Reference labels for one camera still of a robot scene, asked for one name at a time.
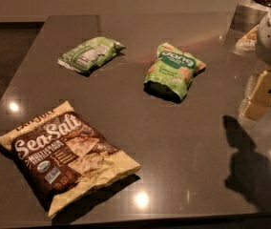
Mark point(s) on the light green snack bag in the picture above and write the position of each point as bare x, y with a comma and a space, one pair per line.
90, 55

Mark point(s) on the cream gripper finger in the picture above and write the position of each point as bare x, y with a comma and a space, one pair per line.
257, 96

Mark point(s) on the metal container with dark contents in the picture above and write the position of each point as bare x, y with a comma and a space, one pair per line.
249, 13

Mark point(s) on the green dang rice chip bag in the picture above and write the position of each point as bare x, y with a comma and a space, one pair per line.
172, 73

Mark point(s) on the brown sea salt chip bag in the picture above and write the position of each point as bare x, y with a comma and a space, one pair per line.
65, 158

